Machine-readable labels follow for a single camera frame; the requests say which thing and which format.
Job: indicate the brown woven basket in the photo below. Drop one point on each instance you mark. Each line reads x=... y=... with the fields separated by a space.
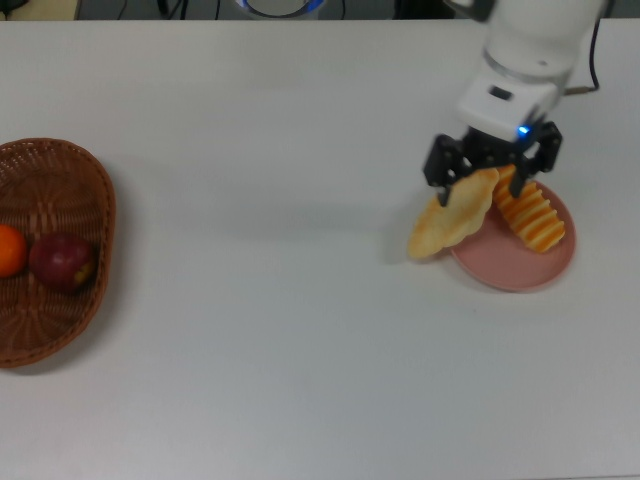
x=50 y=325

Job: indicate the red toy apple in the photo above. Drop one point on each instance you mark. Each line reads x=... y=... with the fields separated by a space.
x=60 y=262

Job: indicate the pink plate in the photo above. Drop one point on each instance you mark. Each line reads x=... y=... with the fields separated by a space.
x=505 y=270

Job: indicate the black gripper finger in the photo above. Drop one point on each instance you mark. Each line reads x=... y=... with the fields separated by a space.
x=445 y=162
x=547 y=150

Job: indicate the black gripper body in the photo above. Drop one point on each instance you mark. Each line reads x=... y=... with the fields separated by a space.
x=500 y=152

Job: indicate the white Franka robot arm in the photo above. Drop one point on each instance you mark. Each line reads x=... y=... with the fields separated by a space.
x=540 y=35

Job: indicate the striped toy bread roll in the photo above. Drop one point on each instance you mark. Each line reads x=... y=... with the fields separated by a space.
x=535 y=220

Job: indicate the braided toy bread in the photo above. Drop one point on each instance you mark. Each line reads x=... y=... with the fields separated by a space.
x=460 y=220

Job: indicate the orange toy mandarin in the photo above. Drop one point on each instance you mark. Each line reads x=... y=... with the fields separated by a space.
x=11 y=252

